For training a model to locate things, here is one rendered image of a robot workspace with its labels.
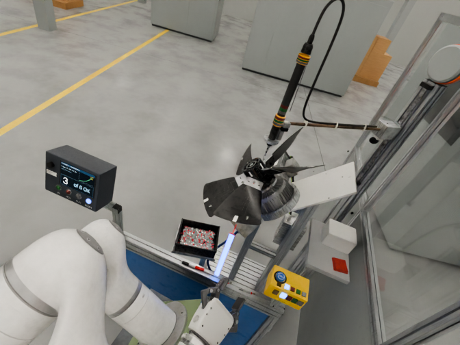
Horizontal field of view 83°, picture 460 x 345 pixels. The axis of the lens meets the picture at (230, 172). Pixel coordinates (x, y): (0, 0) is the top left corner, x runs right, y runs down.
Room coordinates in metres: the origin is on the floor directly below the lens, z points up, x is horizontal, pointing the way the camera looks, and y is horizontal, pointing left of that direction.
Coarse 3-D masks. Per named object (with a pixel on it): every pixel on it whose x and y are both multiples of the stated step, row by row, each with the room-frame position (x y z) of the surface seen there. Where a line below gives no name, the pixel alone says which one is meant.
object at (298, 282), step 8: (272, 272) 0.62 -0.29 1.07; (288, 272) 0.65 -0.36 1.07; (272, 280) 0.59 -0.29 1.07; (288, 280) 0.61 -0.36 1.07; (296, 280) 0.62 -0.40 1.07; (304, 280) 0.63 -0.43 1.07; (272, 288) 0.57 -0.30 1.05; (280, 288) 0.57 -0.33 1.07; (296, 288) 0.59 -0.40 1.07; (304, 288) 0.60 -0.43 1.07; (272, 296) 0.56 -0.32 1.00; (296, 296) 0.55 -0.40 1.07; (288, 304) 0.55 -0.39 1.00; (304, 304) 0.55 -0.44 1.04
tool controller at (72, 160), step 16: (48, 160) 0.72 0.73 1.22; (64, 160) 0.72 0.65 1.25; (80, 160) 0.75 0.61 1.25; (96, 160) 0.79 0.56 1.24; (48, 176) 0.71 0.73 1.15; (80, 176) 0.70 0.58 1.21; (96, 176) 0.70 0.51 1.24; (112, 176) 0.77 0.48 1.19; (64, 192) 0.68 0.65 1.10; (80, 192) 0.68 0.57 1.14; (96, 192) 0.68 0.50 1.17; (112, 192) 0.76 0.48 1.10; (96, 208) 0.66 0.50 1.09
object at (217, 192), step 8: (208, 184) 1.12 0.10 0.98; (216, 184) 1.10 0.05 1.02; (224, 184) 1.08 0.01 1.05; (232, 184) 1.07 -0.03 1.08; (208, 192) 1.07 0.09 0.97; (216, 192) 1.05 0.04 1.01; (224, 192) 1.04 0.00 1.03; (208, 200) 1.03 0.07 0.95; (216, 200) 1.02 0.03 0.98; (224, 200) 1.01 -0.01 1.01; (208, 208) 0.98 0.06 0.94; (216, 208) 0.98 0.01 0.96
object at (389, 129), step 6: (378, 120) 1.29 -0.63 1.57; (384, 120) 1.30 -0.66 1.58; (390, 120) 1.33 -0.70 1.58; (378, 126) 1.28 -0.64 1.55; (384, 126) 1.25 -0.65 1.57; (390, 126) 1.25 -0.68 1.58; (396, 126) 1.28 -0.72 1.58; (372, 132) 1.28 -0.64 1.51; (378, 132) 1.26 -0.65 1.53; (384, 132) 1.23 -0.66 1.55; (390, 132) 1.25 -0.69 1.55; (396, 132) 1.27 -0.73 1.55; (384, 138) 1.24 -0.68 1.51; (390, 138) 1.26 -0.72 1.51
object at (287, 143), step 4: (296, 132) 1.27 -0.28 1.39; (292, 136) 1.27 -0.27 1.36; (288, 140) 1.26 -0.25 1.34; (292, 140) 1.34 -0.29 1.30; (284, 144) 1.24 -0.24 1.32; (288, 144) 1.31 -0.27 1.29; (280, 148) 1.22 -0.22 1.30; (284, 148) 1.27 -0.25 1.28; (288, 148) 1.35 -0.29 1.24; (276, 152) 1.20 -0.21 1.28; (280, 152) 1.24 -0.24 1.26; (284, 152) 1.30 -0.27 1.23; (276, 156) 1.22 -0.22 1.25; (280, 156) 1.27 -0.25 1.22; (276, 160) 1.23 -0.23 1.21
